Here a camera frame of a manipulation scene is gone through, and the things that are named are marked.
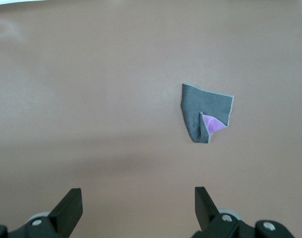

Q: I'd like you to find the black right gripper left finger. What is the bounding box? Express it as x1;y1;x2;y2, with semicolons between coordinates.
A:
0;187;83;238

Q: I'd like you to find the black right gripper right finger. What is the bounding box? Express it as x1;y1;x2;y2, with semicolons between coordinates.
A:
192;186;297;238

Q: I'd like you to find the grey and purple towel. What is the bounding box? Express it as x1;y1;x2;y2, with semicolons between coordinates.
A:
181;83;235;144

